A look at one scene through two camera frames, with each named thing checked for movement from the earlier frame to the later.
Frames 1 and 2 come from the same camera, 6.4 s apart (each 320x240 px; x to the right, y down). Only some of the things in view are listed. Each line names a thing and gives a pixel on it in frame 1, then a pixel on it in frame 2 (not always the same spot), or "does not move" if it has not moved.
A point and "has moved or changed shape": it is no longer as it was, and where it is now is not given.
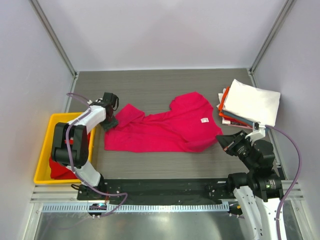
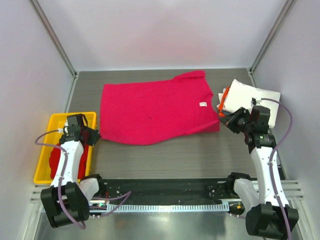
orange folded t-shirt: [221, 108] does not move
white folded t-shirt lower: [220, 96] does not move
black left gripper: [114, 123] to [95, 136]
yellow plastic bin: [42, 175] does not move
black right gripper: [230, 144] to [232, 120]
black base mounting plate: [155, 191] does not move
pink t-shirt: [188, 125] has moved or changed shape
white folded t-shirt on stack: [252, 103] does not move
